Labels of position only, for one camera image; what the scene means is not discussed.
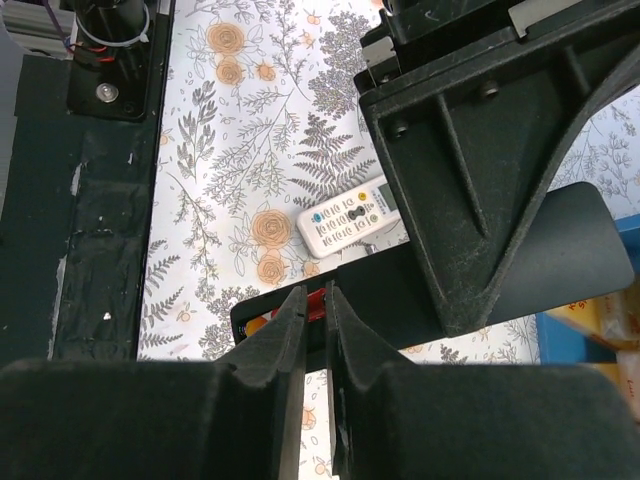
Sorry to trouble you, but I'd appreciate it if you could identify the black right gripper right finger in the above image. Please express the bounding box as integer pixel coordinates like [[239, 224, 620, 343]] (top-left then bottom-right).
[[326, 285, 639, 479]]

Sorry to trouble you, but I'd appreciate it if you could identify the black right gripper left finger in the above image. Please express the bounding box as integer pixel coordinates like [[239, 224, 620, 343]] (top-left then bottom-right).
[[1, 287, 307, 479]]

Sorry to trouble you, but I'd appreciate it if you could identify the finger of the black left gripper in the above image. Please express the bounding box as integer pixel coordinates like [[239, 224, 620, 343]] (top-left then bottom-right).
[[489, 182, 635, 325]]

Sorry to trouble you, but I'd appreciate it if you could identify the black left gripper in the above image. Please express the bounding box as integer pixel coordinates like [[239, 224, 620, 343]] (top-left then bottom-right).
[[355, 1, 639, 336]]

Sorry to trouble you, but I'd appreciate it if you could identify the black slim remote control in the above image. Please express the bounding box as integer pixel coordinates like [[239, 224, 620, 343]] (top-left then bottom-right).
[[230, 243, 445, 350]]

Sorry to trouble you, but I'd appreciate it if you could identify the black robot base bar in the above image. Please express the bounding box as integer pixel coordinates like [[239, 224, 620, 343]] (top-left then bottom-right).
[[1, 1, 175, 364]]

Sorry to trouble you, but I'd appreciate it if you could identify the small white remote control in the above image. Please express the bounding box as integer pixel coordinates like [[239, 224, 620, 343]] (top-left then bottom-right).
[[296, 175, 401, 259]]

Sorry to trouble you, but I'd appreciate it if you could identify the yellow sponge pack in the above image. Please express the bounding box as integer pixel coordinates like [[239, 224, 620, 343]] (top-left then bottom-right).
[[546, 283, 639, 350]]

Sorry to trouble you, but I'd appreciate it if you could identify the blue yellow wooden shelf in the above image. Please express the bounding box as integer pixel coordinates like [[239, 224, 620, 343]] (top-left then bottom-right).
[[534, 214, 640, 366]]

